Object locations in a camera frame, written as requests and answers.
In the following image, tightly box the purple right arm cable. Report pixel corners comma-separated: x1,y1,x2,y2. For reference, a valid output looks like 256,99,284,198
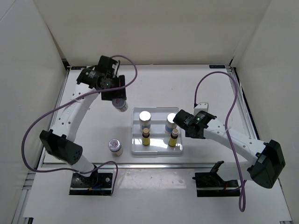
193,71,247,212

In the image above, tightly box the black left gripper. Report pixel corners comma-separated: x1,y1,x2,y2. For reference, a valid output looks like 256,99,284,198
101,75,127,102

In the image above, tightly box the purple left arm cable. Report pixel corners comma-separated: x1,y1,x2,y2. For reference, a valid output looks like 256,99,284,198
21,55,138,196

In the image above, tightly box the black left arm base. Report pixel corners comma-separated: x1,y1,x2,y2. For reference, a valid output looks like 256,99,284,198
69,173,114,196

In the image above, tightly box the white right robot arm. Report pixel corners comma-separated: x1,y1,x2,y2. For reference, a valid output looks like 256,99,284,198
173,110,285,189

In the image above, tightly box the white-lid spice jar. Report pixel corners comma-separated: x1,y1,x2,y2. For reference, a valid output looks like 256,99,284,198
108,139,123,156
112,98,128,112

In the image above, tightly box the white divided plastic tray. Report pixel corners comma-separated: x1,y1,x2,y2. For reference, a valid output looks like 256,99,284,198
131,107,183,156

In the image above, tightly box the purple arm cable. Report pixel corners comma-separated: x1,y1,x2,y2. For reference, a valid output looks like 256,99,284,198
193,71,247,212
21,55,138,196

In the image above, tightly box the yellow cork-top bottle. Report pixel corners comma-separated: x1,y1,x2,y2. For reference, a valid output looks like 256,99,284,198
142,128,150,146
168,128,179,147

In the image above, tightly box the silver-lid shaker bottle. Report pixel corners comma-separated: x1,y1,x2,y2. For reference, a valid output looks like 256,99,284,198
139,111,151,132
164,113,177,133

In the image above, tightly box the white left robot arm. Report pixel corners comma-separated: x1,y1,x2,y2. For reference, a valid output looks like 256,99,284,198
40,56,127,187

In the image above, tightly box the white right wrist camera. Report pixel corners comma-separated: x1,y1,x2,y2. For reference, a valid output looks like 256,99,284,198
193,102,209,115

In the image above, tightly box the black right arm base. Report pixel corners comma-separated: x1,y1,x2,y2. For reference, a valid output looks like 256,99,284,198
192,173,240,197

